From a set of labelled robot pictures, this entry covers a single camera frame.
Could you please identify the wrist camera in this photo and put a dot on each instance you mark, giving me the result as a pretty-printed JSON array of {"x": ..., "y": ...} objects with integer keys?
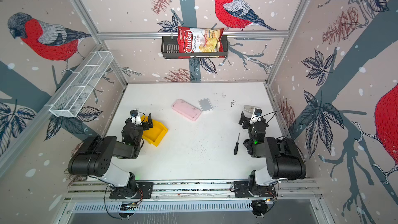
[
  {"x": 135, "y": 117},
  {"x": 257, "y": 113}
]

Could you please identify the white wire mesh shelf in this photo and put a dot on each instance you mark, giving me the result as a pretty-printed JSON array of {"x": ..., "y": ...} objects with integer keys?
[{"x": 73, "y": 98}]

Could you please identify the red cassava chips bag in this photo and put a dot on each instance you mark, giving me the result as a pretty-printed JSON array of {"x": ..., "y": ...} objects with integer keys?
[{"x": 195, "y": 40}]

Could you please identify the black wall basket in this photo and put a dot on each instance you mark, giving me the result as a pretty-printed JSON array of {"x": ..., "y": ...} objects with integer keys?
[{"x": 170, "y": 50}]

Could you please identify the small grey white box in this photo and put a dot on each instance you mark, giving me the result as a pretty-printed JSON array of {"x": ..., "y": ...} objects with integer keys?
[{"x": 205, "y": 105}]

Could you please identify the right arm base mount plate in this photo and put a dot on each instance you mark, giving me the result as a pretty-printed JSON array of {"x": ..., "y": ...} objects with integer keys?
[{"x": 244, "y": 189}]

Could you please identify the pink rectangular case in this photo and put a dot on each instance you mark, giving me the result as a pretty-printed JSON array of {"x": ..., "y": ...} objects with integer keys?
[{"x": 187, "y": 110}]

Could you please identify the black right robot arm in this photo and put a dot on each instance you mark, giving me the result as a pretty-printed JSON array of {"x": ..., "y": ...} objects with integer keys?
[{"x": 283, "y": 160}]

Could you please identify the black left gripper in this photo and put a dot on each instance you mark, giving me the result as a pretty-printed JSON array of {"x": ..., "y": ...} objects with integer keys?
[{"x": 144, "y": 124}]

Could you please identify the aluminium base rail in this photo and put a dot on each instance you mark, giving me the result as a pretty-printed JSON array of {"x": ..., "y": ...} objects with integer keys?
[{"x": 192, "y": 190}]

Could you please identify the black screwdriver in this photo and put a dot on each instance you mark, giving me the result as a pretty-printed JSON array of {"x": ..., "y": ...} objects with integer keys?
[{"x": 236, "y": 145}]

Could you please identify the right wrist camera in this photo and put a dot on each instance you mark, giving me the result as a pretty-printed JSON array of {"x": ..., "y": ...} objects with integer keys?
[{"x": 257, "y": 113}]

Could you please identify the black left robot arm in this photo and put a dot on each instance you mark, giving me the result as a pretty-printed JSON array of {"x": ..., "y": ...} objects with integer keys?
[{"x": 94, "y": 157}]

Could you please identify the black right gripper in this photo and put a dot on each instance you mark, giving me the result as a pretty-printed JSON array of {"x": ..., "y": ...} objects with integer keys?
[{"x": 246, "y": 121}]

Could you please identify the yellow plastic bin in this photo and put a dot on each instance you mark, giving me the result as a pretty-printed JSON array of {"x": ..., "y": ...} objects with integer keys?
[{"x": 155, "y": 134}]

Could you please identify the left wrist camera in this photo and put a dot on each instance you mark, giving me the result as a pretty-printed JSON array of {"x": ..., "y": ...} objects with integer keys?
[{"x": 135, "y": 117}]

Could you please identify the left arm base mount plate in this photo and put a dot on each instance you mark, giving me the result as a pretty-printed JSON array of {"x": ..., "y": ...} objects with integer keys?
[{"x": 141, "y": 190}]

